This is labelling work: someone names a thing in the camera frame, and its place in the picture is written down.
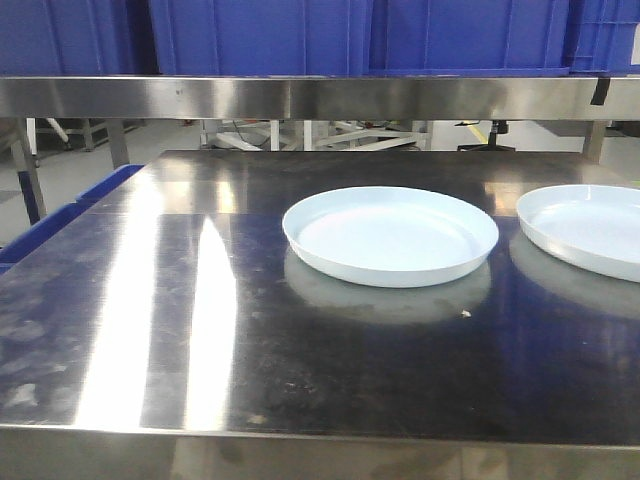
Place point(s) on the light blue plate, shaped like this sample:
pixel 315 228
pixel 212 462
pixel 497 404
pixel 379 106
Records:
pixel 391 237
pixel 593 227

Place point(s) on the left steel shelf leg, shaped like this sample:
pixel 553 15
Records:
pixel 26 170

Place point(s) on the steel shelf leg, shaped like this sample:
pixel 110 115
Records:
pixel 594 140
pixel 26 170

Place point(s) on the right steel shelf leg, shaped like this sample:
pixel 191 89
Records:
pixel 594 140

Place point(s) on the black background stand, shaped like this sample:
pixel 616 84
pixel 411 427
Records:
pixel 489 143

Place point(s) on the right centre blue plastic bin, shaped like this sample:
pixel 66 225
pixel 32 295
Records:
pixel 468 38

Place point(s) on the blue plastic bin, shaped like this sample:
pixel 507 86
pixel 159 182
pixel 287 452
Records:
pixel 468 38
pixel 77 38
pixel 262 38

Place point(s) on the middle blue plastic bin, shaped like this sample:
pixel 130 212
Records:
pixel 262 38

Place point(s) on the blue bin beside table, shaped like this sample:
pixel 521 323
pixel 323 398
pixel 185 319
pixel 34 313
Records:
pixel 44 229

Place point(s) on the black tape strip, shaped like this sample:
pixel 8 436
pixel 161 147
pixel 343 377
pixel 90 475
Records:
pixel 600 92

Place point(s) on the far right blue crate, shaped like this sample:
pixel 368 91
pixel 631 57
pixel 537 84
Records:
pixel 601 38

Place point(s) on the left blue plastic bin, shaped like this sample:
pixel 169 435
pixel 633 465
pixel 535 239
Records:
pixel 77 38

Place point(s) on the white background frame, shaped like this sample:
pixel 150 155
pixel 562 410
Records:
pixel 309 135

